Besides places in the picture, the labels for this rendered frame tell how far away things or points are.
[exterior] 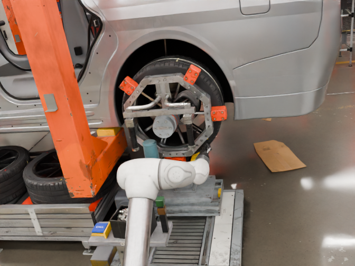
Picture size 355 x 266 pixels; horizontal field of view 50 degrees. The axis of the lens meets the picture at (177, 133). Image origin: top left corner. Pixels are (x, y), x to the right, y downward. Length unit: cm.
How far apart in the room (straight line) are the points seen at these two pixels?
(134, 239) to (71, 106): 89
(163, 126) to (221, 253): 85
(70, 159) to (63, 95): 39
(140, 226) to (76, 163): 83
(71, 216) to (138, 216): 111
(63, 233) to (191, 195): 91
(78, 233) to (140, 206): 117
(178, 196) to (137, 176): 117
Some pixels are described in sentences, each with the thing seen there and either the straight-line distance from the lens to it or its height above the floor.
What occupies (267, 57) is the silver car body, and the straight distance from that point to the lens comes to 235.
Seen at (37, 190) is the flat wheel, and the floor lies 45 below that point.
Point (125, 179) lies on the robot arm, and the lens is 160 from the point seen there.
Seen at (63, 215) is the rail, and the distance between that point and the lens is 264.
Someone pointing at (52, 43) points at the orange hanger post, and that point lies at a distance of 205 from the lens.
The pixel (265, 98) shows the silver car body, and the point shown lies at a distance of 242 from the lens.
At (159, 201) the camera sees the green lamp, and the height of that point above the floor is 66.
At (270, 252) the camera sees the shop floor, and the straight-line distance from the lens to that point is 255.
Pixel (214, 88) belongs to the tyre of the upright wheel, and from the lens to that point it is 234.
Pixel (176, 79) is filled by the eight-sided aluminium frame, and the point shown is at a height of 110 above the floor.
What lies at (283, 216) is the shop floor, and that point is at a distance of 283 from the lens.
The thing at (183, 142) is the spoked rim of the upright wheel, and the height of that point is 63.
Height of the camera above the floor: 171
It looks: 24 degrees down
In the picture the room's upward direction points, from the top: 9 degrees counter-clockwise
